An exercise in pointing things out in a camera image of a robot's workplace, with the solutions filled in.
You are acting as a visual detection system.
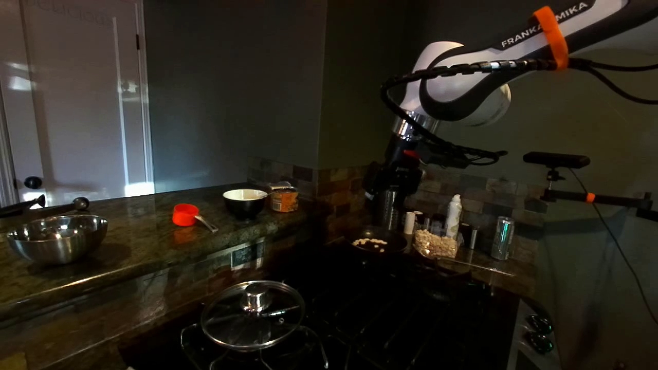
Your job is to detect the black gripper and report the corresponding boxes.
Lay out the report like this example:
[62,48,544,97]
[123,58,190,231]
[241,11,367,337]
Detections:
[362,145,428,211]

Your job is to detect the dark bowl white interior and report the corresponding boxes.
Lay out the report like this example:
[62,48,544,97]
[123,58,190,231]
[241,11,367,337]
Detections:
[220,187,269,223]

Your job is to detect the stainless steel mixing bowl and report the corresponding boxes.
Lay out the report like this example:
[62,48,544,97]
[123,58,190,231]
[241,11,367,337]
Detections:
[3,211,109,270]

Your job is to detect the steel canister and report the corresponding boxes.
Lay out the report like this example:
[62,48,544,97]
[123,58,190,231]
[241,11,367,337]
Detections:
[379,187,403,235]

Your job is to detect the white bottle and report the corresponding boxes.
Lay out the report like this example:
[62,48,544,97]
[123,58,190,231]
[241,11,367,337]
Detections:
[443,194,464,239]

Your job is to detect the small orange box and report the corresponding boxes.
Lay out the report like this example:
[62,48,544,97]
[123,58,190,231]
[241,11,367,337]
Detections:
[268,178,300,215]

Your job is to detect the silver drink can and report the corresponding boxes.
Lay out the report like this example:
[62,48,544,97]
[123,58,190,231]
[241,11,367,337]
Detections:
[489,213,516,264]

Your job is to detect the black gas stove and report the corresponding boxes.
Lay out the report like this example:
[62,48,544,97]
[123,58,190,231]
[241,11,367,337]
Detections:
[120,235,524,370]

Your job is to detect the glass lid steel knob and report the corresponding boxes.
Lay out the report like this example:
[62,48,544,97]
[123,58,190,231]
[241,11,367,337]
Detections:
[199,277,308,354]

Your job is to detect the black stove knob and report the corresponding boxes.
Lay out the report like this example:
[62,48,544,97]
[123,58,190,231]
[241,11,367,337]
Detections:
[529,312,557,335]
[526,334,557,356]

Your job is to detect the red measuring cup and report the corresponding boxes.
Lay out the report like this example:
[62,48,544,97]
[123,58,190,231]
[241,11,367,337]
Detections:
[168,202,220,236]

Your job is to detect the white door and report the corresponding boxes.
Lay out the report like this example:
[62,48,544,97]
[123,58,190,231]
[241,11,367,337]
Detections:
[0,0,157,207]

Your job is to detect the black stereo camera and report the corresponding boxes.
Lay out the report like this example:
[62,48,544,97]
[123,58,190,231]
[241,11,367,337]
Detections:
[523,150,593,173]

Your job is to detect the wall outlet plate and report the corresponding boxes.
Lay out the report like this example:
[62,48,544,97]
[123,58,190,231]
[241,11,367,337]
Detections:
[228,239,268,271]

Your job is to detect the orange cable strap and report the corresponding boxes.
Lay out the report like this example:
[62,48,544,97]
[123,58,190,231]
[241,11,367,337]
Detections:
[530,4,573,73]

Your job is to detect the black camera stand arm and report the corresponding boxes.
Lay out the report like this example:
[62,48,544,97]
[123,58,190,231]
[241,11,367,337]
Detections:
[539,167,658,224]

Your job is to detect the black handled ladle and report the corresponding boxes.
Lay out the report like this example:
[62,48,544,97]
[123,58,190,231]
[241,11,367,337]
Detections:
[0,196,92,220]

